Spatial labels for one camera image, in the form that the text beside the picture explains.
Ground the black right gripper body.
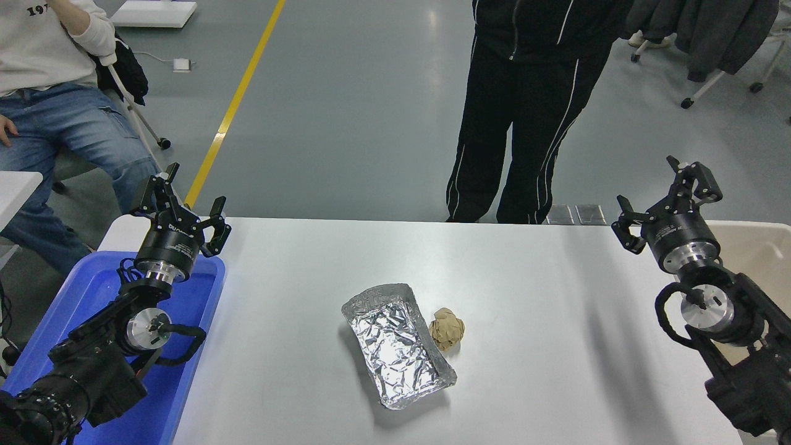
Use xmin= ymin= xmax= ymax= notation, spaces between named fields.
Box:
xmin=640 ymin=213 xmax=720 ymax=268

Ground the blue plastic tray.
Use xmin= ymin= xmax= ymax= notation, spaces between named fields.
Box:
xmin=0 ymin=250 xmax=227 ymax=445

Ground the seated person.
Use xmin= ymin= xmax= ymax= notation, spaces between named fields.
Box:
xmin=0 ymin=0 xmax=161 ymax=276

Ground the black jacket on chair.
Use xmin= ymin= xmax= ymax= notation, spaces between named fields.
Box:
xmin=93 ymin=31 xmax=150 ymax=106

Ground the small white side table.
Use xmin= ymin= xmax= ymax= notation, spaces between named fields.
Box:
xmin=0 ymin=171 xmax=47 ymax=266

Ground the large pale bin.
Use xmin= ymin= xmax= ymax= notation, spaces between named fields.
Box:
xmin=704 ymin=220 xmax=791 ymax=371

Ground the white office chair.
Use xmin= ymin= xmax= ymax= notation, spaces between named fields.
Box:
xmin=629 ymin=28 xmax=791 ymax=124

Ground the white-framed wheeled chair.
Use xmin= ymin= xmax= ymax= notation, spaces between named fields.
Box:
xmin=53 ymin=53 xmax=172 ymax=192

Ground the standing person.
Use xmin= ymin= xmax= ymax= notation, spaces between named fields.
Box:
xmin=446 ymin=0 xmax=637 ymax=224

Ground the dark grey hanging jacket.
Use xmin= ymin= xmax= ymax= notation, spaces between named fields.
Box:
xmin=624 ymin=0 xmax=780 ymax=83

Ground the silver foil tray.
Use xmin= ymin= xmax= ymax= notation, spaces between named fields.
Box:
xmin=341 ymin=283 xmax=458 ymax=410

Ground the flat white board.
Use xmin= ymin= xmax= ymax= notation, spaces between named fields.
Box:
xmin=107 ymin=0 xmax=198 ymax=29

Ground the tan paper ball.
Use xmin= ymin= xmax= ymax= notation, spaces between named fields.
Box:
xmin=429 ymin=307 xmax=466 ymax=352

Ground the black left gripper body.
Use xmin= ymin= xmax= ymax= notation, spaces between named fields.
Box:
xmin=135 ymin=220 xmax=203 ymax=273

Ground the black cable bundle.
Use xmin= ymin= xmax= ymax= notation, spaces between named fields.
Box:
xmin=0 ymin=279 xmax=23 ymax=378

